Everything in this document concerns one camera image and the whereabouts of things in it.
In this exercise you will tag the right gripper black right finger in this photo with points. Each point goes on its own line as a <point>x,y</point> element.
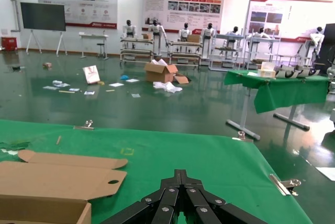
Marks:
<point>206,208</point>

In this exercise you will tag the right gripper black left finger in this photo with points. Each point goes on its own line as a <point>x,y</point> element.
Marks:
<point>157,208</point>

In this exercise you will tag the brown cardboard mailer box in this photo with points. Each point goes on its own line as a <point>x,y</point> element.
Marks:
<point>39,182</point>

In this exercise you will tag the flat open cardboard box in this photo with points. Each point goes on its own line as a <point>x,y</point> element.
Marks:
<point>181,79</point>

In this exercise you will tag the large open cardboard box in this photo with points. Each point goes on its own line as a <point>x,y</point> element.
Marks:
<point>157,76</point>

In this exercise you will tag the white carton box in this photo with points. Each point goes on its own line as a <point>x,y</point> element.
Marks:
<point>267,71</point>

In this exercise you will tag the medium cardboard box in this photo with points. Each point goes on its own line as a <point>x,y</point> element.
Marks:
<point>193,38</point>

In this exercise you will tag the small cardboard box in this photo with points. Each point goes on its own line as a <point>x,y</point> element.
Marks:
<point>146,36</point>

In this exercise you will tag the silver binder clip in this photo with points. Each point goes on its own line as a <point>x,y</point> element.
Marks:
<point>278,185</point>
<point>83,128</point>
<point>241,136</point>

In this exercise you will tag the white paper sheet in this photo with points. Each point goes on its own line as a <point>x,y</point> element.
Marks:
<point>132,80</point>
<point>51,87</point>
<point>89,93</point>
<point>116,84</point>
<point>136,95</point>
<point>74,89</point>

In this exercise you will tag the small wooden stick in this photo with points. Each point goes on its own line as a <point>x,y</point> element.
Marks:
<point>58,140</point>

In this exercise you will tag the white plastic wrap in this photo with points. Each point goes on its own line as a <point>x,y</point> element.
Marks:
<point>167,87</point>

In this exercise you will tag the large white floor sheet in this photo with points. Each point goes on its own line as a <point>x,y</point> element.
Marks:
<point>328,173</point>

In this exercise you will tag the blue crumpled item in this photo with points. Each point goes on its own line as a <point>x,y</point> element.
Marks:
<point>125,77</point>

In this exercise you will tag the yellow sponge block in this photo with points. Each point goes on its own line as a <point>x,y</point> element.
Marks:
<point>100,83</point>

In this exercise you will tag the green tablecloth draped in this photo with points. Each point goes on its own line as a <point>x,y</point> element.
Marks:
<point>288,93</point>

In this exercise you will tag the small white paper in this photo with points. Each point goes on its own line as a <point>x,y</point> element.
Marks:
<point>252,73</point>

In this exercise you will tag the white packing material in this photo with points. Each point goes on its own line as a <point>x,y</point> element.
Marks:
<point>159,62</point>

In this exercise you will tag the long yellow strip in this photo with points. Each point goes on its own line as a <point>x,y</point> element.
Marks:
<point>66,91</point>

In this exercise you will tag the pink white paper bag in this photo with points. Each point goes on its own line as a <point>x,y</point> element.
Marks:
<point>91,74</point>

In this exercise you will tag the black white curved part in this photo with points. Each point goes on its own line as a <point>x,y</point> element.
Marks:
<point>314,72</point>
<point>301,72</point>
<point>285,73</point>

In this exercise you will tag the clear plastic bag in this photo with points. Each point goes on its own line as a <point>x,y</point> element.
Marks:
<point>60,83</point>

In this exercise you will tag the black stool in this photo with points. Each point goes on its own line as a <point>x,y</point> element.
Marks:
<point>100,44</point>

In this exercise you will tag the grey metal shelving unit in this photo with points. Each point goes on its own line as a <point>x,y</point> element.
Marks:
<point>222,35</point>
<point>261,40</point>

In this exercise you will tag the white humanoid robot black head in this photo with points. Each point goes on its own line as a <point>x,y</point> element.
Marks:
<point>235,29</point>
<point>129,29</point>
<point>260,35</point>
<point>208,34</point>
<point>185,33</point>
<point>317,38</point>
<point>156,30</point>

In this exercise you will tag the small brown packet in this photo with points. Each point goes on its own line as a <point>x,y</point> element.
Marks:
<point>47,65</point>

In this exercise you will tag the white desk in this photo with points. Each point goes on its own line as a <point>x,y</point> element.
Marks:
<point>93,36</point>

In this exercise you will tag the grey white machine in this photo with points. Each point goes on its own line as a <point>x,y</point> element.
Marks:
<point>332,73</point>

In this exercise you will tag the black floor item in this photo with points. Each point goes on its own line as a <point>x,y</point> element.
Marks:
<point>17,68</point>

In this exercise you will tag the black standing panel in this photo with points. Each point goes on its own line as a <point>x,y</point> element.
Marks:
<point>329,40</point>

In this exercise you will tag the red floor cabinet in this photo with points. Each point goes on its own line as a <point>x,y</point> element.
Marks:
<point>9,44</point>

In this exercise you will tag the black display on stand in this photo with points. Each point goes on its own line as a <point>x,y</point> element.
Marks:
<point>43,16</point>

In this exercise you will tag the grey table frame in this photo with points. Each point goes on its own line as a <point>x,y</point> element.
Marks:
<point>245,109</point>

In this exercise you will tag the tube frame work rack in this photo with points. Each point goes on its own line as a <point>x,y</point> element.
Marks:
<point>183,43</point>
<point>136,40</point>

